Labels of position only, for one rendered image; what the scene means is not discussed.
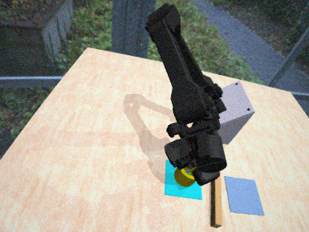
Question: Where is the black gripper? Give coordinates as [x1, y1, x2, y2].
[166, 122, 220, 186]

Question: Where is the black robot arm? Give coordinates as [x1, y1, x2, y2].
[144, 3, 227, 174]

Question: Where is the yellow cup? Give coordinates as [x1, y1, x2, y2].
[174, 167, 196, 187]

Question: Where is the brown wooden plank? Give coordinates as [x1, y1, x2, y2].
[210, 171, 223, 228]

